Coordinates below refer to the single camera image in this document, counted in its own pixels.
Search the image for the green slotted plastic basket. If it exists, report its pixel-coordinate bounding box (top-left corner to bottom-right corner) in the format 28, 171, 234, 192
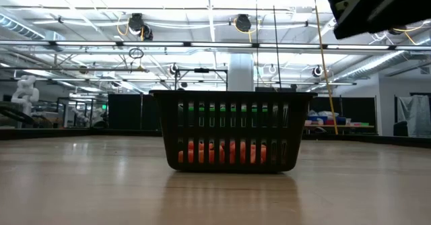
180, 105, 290, 128

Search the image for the yellow hanging cable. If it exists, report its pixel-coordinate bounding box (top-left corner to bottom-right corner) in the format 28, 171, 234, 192
311, 0, 339, 136

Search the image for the blue plastic bin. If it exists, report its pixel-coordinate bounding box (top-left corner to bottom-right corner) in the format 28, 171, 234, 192
308, 115, 347, 125

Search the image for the wooden workbench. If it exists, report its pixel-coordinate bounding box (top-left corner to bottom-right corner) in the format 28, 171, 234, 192
304, 124, 375, 129

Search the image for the black background rig frame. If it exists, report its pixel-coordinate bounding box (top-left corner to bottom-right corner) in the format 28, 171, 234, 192
174, 67, 229, 92

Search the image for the black partition panel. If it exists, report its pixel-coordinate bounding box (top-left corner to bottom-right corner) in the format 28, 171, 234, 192
316, 96, 377, 131
107, 93, 162, 131

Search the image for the grey cloth cover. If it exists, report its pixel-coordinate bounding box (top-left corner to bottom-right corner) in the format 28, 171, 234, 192
397, 95, 431, 137

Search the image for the orange toy skeleton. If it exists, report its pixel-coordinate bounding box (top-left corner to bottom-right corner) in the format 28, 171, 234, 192
218, 141, 248, 164
177, 140, 216, 164
249, 143, 267, 164

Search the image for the black overhead frame bar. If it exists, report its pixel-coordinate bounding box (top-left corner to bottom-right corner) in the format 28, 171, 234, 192
0, 39, 431, 55

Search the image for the white building pillar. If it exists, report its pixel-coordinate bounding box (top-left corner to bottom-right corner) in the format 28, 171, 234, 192
228, 53, 255, 92

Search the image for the black slotted plastic basket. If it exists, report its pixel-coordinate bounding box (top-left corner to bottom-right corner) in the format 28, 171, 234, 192
149, 90, 318, 174

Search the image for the thin black hanging cable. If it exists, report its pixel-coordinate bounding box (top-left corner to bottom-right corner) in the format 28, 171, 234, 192
255, 0, 259, 92

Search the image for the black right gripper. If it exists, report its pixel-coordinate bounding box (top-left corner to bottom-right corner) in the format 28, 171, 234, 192
325, 0, 431, 40

